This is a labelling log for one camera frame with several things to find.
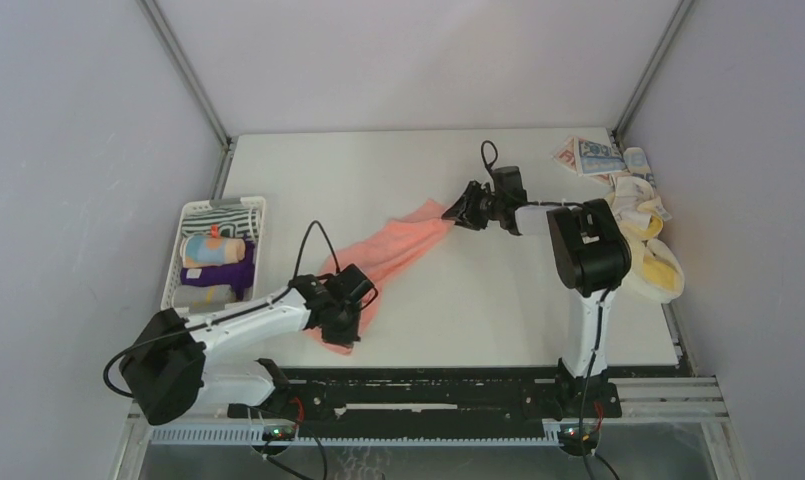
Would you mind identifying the pink towel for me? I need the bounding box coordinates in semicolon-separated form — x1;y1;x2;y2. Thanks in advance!
305;197;456;356

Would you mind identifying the orange polka dot towel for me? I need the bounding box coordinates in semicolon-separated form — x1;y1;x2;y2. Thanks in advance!
179;224;247;269

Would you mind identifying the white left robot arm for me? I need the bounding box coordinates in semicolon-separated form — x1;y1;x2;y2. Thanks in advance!
103;265;378;426

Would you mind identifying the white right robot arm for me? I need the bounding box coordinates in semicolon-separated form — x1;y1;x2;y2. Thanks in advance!
441;181;632;416

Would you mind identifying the purple towel roll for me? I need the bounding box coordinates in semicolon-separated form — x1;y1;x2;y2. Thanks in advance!
180;241;255;300

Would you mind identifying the black white zebra towel roll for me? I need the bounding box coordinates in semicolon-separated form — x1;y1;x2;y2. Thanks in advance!
179;207;262;241

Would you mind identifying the grey yellow towel roll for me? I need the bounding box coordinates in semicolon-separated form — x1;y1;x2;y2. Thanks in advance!
171;285;236;308

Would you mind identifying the blue patterned towel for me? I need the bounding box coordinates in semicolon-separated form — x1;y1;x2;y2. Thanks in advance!
551;136;656;188

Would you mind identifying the left base control board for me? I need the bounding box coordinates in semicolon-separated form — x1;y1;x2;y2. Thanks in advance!
262;426;298;443

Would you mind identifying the base control board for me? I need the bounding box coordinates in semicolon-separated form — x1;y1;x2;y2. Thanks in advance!
558;424;600;443
262;426;298;443

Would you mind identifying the white plastic basket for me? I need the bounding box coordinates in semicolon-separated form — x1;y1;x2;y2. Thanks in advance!
161;196;266;314

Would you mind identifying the white yellow towel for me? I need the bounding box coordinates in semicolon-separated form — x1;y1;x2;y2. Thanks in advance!
606;175;685;304

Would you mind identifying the right base control board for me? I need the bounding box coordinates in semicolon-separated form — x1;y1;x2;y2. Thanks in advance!
558;424;600;443

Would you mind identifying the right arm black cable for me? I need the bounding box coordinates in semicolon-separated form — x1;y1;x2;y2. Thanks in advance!
479;139;609;480

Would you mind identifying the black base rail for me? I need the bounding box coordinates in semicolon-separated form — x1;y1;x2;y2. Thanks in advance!
228;367;623;441

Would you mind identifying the white cable duct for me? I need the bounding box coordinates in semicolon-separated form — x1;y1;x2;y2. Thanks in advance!
148;424;562;447

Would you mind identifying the right aluminium frame post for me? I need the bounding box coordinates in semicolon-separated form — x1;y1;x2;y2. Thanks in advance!
610;0;697;146

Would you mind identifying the aluminium frame post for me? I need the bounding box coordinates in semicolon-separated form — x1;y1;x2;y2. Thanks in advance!
610;0;697;146
138;0;233;148

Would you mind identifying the left aluminium frame post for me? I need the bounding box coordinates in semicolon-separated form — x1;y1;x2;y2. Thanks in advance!
138;0;233;148

